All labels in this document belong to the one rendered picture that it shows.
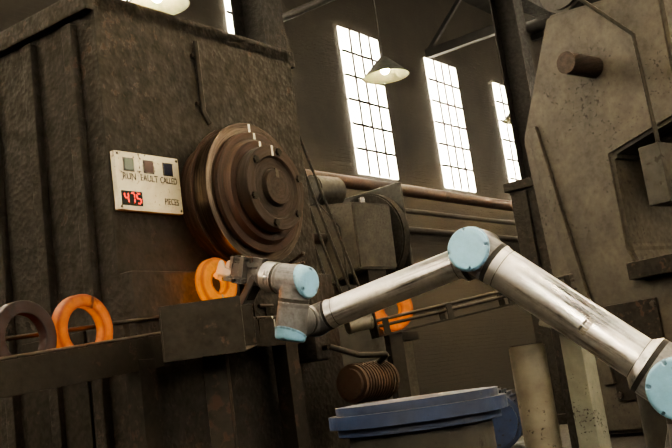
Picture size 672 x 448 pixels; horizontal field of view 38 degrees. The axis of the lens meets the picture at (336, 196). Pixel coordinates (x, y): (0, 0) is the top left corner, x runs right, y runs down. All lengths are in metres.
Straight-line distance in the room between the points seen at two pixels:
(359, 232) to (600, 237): 5.91
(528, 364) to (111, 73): 1.62
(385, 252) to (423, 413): 9.74
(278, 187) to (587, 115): 2.75
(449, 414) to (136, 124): 1.73
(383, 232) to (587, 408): 8.27
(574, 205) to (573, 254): 0.27
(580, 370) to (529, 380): 0.17
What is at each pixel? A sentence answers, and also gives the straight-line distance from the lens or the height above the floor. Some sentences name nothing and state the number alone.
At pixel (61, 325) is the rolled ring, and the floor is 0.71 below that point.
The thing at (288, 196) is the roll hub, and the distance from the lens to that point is 3.13.
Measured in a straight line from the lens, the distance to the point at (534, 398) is 3.28.
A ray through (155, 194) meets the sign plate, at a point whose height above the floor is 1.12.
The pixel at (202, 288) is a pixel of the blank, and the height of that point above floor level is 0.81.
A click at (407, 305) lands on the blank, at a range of 3.41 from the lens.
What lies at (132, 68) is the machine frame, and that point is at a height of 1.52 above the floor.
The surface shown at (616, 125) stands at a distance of 5.40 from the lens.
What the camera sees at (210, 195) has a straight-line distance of 2.99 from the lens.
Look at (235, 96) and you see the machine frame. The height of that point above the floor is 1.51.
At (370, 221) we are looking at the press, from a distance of 11.22.
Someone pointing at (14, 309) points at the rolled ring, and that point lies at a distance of 2.48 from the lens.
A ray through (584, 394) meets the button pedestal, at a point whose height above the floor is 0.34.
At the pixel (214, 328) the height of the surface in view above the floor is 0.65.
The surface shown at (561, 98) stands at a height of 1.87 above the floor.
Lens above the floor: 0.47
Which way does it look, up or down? 11 degrees up
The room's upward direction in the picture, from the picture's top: 8 degrees counter-clockwise
